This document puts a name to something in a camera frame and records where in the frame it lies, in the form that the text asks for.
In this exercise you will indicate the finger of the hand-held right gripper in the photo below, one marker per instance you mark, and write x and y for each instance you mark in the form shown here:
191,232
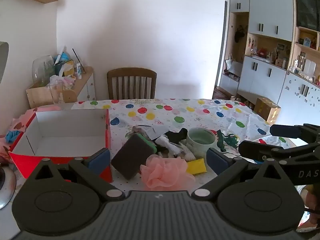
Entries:
285,131
255,151

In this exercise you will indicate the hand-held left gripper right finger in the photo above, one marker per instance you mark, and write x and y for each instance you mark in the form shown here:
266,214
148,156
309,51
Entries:
217,161

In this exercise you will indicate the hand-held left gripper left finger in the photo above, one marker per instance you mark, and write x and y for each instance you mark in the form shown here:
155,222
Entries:
100,161

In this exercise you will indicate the yellow sponge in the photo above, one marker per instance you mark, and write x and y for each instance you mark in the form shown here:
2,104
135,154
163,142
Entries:
197,166

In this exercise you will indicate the christmas print apron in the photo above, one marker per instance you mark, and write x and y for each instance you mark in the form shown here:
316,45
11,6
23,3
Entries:
228,141

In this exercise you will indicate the grey green sponge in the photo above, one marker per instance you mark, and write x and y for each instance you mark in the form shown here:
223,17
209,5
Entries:
132,155

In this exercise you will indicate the black cloth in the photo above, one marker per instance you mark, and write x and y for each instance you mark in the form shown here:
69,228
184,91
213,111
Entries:
178,135

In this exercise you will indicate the white fluffy cloth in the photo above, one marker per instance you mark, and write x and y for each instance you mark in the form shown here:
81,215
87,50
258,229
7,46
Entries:
170,146

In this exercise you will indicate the red cardboard box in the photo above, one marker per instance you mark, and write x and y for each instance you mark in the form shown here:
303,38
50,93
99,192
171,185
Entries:
62,125

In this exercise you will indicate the pink bath pouf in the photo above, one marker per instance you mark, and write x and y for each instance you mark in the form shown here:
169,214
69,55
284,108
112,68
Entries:
165,175

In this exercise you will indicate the person's right hand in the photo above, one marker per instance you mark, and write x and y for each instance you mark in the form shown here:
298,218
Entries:
312,197

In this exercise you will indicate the green mug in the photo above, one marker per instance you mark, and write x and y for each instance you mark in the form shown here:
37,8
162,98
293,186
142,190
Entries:
200,142

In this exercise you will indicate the brown cardboard box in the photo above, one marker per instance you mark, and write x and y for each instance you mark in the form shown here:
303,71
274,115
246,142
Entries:
266,108

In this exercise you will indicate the small wooden cabinet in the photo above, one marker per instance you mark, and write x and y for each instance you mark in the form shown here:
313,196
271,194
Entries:
85,85

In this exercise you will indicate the white paper bag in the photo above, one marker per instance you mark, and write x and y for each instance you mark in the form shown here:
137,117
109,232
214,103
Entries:
233,65

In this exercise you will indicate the pink heart wrapping paper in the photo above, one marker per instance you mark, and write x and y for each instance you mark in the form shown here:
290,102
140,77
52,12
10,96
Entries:
22,122

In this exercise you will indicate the plastic bag with pink contents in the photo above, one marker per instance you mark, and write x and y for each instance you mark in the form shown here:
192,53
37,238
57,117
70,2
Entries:
62,81

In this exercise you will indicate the blue cloth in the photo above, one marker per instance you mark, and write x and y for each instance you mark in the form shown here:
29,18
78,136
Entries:
13,135

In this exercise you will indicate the white blue tube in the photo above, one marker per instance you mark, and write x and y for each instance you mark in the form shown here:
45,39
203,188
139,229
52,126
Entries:
79,71

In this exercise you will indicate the wooden chair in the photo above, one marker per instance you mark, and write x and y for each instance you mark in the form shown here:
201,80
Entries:
131,73

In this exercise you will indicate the yellow white packet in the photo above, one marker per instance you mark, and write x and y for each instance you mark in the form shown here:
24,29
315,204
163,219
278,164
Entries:
68,67

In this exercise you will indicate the thin black stick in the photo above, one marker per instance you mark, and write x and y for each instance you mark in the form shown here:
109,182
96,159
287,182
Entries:
78,60

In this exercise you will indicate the dark hanging bag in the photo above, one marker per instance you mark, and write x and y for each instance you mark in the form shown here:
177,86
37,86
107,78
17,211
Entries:
239,33

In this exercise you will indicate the blue round toy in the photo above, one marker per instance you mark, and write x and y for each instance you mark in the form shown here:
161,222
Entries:
63,56

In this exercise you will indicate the white wall cabinet unit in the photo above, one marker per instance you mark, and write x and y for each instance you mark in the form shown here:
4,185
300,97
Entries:
270,30

